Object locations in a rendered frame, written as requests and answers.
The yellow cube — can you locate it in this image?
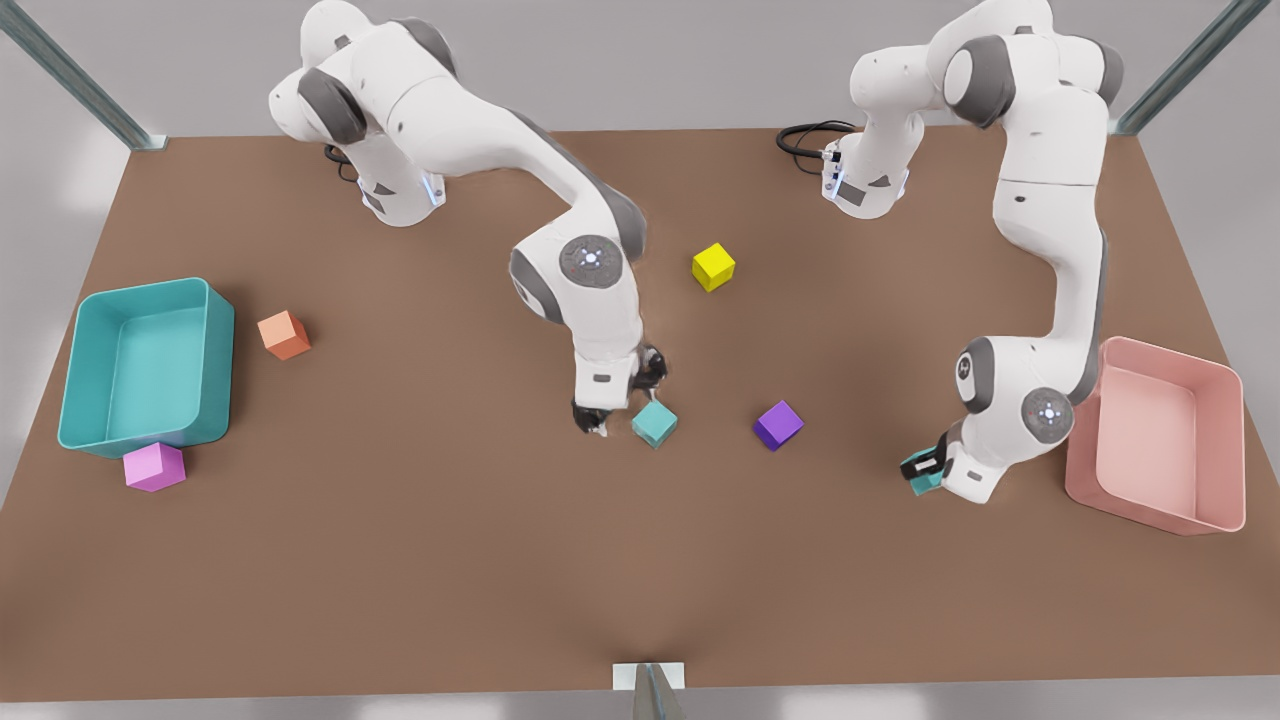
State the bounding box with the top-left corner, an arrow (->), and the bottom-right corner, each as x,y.
692,242 -> 737,293

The pink plastic bin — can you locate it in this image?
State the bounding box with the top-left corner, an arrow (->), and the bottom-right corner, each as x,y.
1064,336 -> 1247,537

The teal plastic bin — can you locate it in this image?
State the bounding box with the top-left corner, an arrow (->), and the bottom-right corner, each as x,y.
57,277 -> 236,460

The purple cube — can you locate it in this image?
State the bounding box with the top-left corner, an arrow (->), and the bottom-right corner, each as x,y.
753,400 -> 805,452

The teal blue cube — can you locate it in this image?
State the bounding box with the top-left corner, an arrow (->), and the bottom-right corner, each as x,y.
631,400 -> 679,449
901,455 -> 946,497

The orange cube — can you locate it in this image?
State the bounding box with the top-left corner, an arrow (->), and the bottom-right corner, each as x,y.
257,310 -> 312,361

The pink cube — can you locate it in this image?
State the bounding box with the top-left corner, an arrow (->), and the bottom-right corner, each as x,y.
123,442 -> 187,493

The silver frame post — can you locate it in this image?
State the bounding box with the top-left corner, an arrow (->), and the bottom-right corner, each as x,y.
613,661 -> 686,720
1110,0 -> 1273,137
0,0 -> 168,152

